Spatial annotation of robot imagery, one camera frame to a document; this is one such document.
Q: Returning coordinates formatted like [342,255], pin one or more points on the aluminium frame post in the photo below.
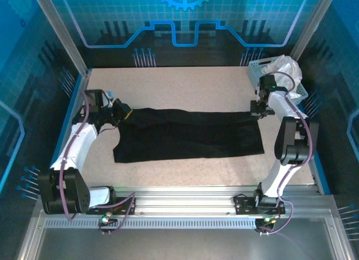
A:
[64,38]
[311,27]

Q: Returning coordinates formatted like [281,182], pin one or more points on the crumpled white cloth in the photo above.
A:
[291,72]

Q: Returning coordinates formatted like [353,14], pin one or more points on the small LED controller board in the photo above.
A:
[106,220]
[266,220]

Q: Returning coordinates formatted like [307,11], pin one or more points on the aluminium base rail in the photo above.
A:
[182,201]

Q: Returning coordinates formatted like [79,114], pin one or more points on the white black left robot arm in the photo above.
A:
[75,148]

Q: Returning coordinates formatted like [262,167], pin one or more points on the grey perforated plastic basket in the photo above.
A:
[253,68]

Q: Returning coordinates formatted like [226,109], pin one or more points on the black floral print t-shirt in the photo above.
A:
[190,136]

